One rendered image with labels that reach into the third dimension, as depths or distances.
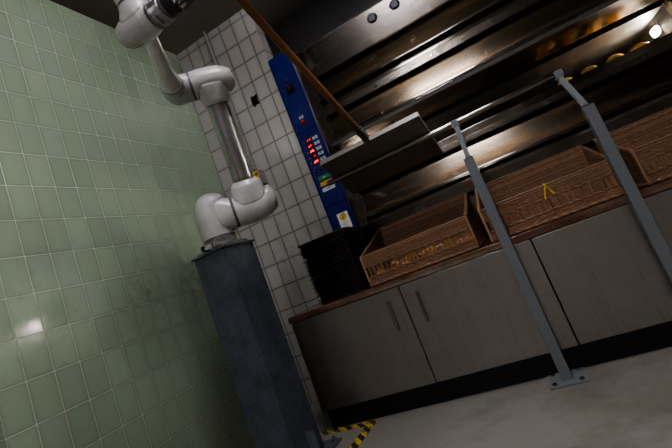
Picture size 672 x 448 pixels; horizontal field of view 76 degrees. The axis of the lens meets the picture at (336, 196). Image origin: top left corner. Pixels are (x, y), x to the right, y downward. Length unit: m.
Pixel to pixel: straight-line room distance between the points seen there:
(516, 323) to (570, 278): 0.28
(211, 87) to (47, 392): 1.35
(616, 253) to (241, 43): 2.51
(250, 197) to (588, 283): 1.47
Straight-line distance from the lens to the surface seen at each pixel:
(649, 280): 2.02
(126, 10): 1.67
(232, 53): 3.24
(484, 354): 2.05
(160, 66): 1.94
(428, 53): 2.67
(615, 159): 1.93
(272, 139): 2.93
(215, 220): 2.08
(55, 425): 2.00
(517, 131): 2.53
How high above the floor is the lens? 0.71
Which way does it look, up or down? 9 degrees up
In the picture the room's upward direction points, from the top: 21 degrees counter-clockwise
